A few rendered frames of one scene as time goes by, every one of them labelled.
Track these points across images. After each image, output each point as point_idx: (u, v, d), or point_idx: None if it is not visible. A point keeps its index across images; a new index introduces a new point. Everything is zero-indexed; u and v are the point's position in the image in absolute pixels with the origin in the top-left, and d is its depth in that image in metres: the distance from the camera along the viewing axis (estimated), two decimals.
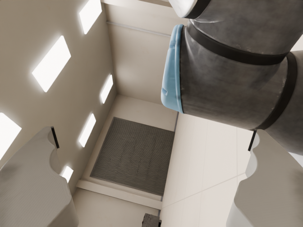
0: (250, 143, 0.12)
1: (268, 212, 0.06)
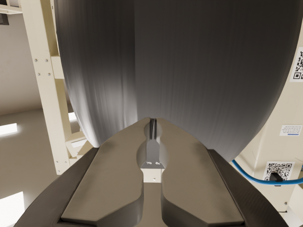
0: (154, 133, 0.13)
1: (191, 190, 0.07)
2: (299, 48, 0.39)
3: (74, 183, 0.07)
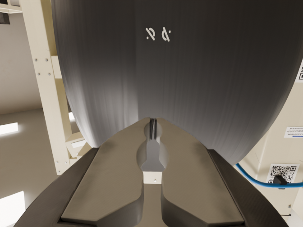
0: (154, 133, 0.13)
1: (191, 190, 0.07)
2: None
3: (74, 183, 0.07)
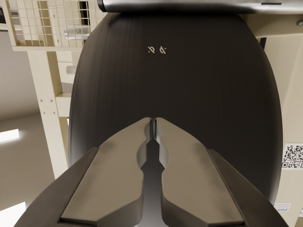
0: (154, 133, 0.13)
1: (191, 190, 0.07)
2: (286, 144, 0.43)
3: (74, 183, 0.07)
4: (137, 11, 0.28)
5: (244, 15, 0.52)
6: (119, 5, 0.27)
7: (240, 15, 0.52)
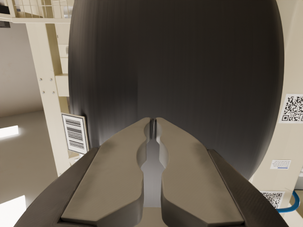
0: (154, 133, 0.13)
1: (191, 190, 0.07)
2: (286, 95, 0.43)
3: (74, 183, 0.07)
4: None
5: None
6: None
7: None
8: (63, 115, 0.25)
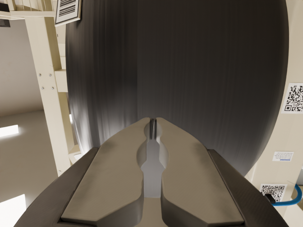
0: (154, 133, 0.13)
1: (191, 190, 0.07)
2: (289, 84, 0.42)
3: (74, 183, 0.07)
4: None
5: None
6: None
7: None
8: None
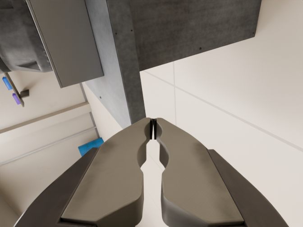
0: (154, 133, 0.13)
1: (191, 190, 0.07)
2: None
3: (74, 183, 0.07)
4: None
5: None
6: None
7: None
8: None
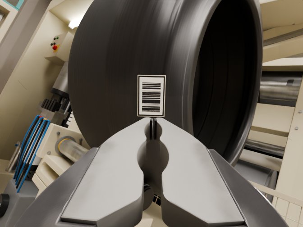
0: (154, 133, 0.13)
1: (191, 190, 0.07)
2: None
3: (74, 183, 0.07)
4: None
5: None
6: None
7: None
8: (161, 114, 0.27)
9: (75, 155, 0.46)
